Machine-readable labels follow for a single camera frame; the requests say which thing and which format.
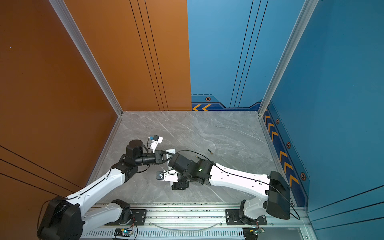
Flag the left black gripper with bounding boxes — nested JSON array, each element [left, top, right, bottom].
[[135, 150, 175, 168]]

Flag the white remote control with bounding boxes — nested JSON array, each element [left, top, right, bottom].
[[166, 149, 176, 154]]

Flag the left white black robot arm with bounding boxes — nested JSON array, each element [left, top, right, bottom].
[[37, 140, 173, 240]]

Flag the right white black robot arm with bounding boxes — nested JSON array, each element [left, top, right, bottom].
[[168, 153, 300, 225]]

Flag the left circuit board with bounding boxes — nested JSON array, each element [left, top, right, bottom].
[[114, 228, 135, 239]]

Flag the circuit board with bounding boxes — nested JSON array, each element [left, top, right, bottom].
[[243, 228, 265, 240], [114, 228, 135, 239]]

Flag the right circuit board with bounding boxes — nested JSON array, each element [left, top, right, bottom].
[[243, 228, 265, 240]]

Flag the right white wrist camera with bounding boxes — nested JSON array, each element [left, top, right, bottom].
[[156, 170, 179, 183]]

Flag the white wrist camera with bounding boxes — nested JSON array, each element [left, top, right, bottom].
[[148, 135, 164, 152], [156, 170, 179, 183]]

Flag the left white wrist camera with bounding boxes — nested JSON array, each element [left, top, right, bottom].
[[148, 135, 164, 152]]

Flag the aluminium front rail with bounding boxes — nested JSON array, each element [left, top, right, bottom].
[[79, 204, 316, 240]]

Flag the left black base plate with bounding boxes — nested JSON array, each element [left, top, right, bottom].
[[106, 209, 147, 226]]

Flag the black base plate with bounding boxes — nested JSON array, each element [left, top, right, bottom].
[[225, 209, 268, 226], [106, 209, 147, 226]]

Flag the thin grey cable loop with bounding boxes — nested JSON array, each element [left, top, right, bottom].
[[148, 221, 223, 232]]

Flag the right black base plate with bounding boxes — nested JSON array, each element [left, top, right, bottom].
[[225, 209, 268, 226]]

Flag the left aluminium corner post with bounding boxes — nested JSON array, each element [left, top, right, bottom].
[[49, 0, 123, 117]]

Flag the aluminium corner post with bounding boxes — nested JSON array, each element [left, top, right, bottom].
[[258, 0, 319, 117], [49, 0, 123, 117]]

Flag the right aluminium corner post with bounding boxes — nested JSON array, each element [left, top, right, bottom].
[[258, 0, 319, 117]]

